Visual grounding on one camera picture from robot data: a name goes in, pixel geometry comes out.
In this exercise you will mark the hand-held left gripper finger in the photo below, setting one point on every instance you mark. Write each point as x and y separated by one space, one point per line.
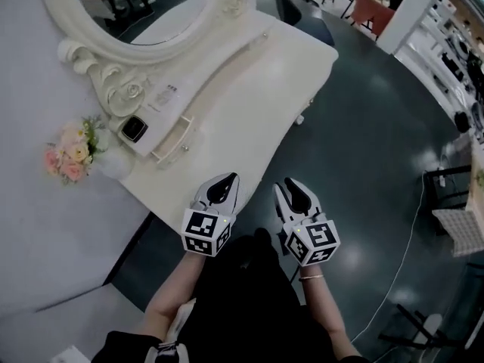
210 189
233 193

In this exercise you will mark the white vase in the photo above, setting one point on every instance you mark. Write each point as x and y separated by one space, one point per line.
113 163

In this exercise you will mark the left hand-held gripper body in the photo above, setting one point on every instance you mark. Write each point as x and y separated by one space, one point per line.
206 231

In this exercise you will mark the person's left forearm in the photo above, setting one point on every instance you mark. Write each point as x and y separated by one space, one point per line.
170 297

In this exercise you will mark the white dressing table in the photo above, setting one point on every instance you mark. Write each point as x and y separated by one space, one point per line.
242 127

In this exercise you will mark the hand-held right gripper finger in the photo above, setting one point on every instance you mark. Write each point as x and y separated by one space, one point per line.
302 199
281 202

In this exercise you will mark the black metal side table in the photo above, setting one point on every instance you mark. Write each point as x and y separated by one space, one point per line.
448 191

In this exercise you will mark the dark blue chair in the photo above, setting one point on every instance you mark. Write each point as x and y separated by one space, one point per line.
302 10

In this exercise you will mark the checkered cushion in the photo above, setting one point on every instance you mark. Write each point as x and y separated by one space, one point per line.
459 229

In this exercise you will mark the pink and white flower bouquet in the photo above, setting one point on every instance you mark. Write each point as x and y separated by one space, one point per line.
73 151

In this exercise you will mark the person's black clothing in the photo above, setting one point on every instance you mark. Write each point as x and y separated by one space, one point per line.
246 301

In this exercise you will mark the black floor stand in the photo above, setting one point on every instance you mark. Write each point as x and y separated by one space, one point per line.
419 331

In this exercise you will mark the small white drawer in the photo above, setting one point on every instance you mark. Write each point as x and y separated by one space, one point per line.
174 142

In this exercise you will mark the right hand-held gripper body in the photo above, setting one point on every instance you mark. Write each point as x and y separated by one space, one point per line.
312 240

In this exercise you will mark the white tabletop drawer cabinet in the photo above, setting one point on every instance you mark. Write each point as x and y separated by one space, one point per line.
196 81

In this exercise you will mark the orange chair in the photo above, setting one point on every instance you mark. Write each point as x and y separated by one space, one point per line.
372 11

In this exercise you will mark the black and gold compact case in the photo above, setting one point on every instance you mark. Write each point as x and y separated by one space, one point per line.
132 128

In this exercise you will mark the white shelf rack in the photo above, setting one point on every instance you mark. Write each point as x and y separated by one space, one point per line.
435 44

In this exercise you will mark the white ornate oval mirror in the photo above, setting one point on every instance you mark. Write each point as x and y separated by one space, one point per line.
125 47

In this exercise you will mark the person's right forearm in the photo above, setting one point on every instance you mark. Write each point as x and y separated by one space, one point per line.
327 308

